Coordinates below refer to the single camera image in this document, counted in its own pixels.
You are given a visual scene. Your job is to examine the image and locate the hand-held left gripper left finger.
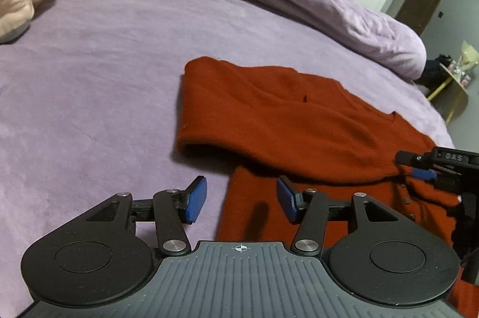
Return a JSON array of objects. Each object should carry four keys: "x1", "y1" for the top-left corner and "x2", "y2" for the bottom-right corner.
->
[{"x1": 87, "y1": 176, "x2": 207, "y2": 257}]

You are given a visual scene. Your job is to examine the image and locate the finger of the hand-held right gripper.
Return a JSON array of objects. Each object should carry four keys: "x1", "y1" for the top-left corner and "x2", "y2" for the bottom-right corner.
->
[
  {"x1": 411, "y1": 169, "x2": 439, "y2": 182},
  {"x1": 395, "y1": 150, "x2": 435, "y2": 169}
]

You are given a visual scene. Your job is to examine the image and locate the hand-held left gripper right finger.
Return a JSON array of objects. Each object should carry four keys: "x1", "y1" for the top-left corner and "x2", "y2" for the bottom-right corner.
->
[{"x1": 276, "y1": 176, "x2": 400, "y2": 258}]

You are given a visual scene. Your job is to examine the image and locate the red knit sweater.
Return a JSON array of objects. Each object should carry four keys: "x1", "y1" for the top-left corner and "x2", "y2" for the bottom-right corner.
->
[{"x1": 175, "y1": 56, "x2": 479, "y2": 318}]

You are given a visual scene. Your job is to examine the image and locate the yellow-legged side table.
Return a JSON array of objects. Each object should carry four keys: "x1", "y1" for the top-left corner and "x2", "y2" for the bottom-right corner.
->
[{"x1": 427, "y1": 63, "x2": 470, "y2": 125}]

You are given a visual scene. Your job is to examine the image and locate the dark cloth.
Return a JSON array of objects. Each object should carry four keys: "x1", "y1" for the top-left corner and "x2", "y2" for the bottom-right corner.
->
[{"x1": 415, "y1": 54, "x2": 454, "y2": 87}]

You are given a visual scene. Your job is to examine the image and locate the purple bed sheet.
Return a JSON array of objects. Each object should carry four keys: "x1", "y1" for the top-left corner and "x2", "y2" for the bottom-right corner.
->
[{"x1": 0, "y1": 0, "x2": 456, "y2": 318}]

